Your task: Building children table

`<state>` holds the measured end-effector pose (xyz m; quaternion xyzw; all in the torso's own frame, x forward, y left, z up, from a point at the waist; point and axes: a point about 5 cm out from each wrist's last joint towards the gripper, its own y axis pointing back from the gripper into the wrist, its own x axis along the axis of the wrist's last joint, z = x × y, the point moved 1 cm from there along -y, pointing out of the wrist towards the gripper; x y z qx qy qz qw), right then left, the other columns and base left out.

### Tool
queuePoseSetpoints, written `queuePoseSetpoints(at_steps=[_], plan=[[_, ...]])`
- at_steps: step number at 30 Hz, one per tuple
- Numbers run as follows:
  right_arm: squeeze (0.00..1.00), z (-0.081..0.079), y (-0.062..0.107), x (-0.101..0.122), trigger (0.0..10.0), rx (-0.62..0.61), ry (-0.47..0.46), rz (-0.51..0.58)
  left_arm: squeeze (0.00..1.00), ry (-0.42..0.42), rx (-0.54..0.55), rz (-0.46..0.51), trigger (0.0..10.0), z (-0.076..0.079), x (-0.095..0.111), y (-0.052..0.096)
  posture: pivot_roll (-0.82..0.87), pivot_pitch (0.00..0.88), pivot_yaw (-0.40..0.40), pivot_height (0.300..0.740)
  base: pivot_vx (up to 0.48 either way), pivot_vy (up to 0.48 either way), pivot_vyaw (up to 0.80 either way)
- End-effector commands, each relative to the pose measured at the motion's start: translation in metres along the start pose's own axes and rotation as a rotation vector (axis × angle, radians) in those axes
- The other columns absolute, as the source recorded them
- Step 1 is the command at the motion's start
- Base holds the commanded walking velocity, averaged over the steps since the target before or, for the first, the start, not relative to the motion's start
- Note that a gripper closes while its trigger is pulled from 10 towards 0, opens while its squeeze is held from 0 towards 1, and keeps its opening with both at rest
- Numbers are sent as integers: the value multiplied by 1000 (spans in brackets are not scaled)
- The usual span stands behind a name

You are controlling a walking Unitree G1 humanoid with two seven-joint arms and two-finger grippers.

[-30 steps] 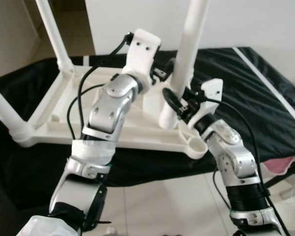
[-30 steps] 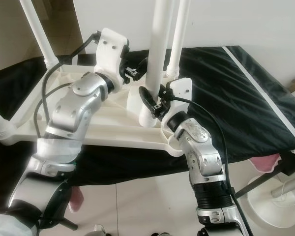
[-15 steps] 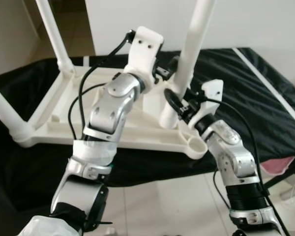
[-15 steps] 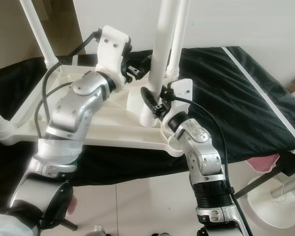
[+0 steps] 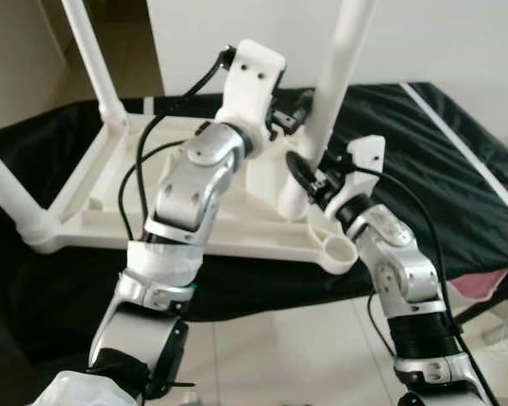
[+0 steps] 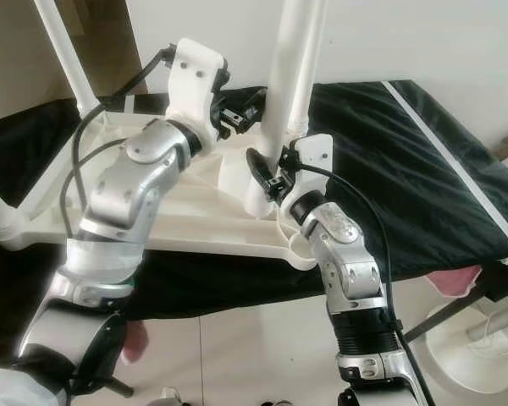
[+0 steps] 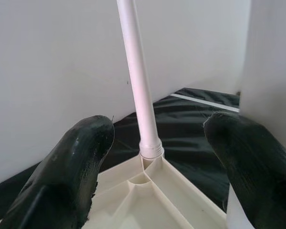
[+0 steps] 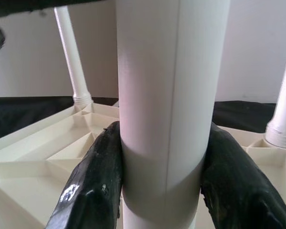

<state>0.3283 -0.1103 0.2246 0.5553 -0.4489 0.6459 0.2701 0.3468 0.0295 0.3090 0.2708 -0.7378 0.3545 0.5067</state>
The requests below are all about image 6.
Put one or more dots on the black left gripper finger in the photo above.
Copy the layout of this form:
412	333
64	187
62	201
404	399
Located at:
254	97

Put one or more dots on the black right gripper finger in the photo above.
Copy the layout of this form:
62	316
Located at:
261	169
287	159

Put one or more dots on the white plastic table top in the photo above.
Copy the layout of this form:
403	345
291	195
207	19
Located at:
220	190

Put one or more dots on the black table cloth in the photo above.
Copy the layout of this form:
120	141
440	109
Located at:
415	194

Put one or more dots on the pink soft item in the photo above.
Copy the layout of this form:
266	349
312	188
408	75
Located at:
453	279
135	342

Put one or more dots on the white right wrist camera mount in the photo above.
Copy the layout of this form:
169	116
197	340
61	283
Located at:
317	156

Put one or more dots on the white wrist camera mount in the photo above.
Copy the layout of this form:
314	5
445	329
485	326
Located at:
317	156
195	76

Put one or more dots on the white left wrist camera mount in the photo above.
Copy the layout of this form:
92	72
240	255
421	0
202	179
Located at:
195	76

